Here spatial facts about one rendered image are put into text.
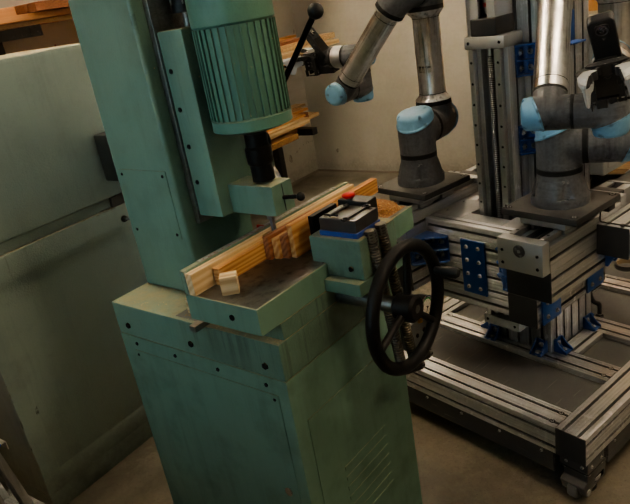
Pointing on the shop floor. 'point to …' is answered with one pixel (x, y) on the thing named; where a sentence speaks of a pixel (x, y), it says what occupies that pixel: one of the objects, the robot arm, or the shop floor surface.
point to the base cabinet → (280, 427)
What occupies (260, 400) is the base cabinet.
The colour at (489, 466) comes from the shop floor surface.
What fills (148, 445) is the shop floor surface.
